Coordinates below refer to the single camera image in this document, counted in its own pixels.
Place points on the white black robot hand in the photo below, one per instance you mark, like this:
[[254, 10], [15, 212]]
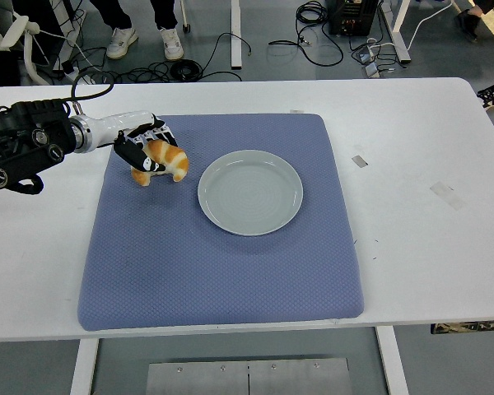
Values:
[[119, 125]]

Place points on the golden croissant bread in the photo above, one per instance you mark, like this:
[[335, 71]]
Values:
[[173, 158]]

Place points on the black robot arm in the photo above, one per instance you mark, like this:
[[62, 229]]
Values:
[[24, 140]]

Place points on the white power strip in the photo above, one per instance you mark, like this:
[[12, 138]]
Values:
[[72, 76]]

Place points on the person's leg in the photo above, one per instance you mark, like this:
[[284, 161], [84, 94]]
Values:
[[171, 41], [121, 41], [467, 24]]

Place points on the white pole with caster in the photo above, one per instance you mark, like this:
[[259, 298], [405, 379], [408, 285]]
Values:
[[184, 14]]

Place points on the white background table leg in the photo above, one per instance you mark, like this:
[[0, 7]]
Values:
[[236, 37], [401, 37]]

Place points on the grey round plate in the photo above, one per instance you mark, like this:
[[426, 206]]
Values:
[[251, 193]]

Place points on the blue quilted mat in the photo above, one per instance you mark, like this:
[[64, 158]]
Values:
[[189, 271]]

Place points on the grey tape piece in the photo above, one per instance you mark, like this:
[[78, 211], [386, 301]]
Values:
[[359, 161]]

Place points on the grey power adapter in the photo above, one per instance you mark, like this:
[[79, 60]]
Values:
[[366, 55]]

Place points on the black equipment box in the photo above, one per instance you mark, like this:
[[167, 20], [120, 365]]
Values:
[[352, 16]]

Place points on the large translucent tape piece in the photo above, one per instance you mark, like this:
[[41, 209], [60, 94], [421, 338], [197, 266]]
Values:
[[448, 196]]

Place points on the white chair frame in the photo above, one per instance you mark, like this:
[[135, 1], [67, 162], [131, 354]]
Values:
[[31, 66]]

